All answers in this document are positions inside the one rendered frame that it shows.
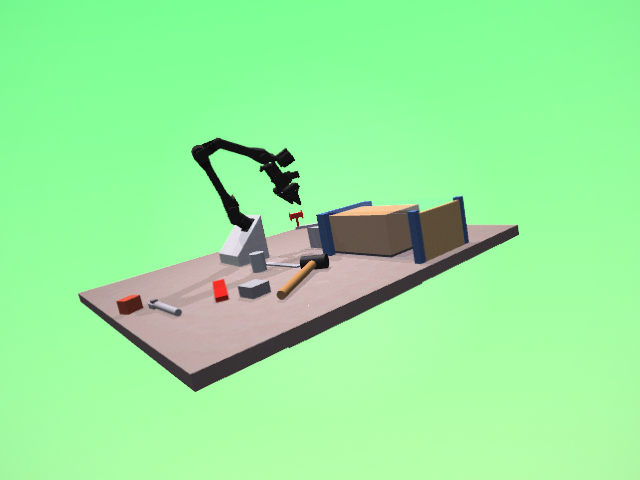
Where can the black mallet with wooden handle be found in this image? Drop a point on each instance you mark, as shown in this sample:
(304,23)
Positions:
(307,264)

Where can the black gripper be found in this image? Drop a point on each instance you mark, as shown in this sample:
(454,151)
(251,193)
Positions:
(286,190)

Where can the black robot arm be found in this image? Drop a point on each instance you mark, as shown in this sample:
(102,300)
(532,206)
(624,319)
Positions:
(201,154)

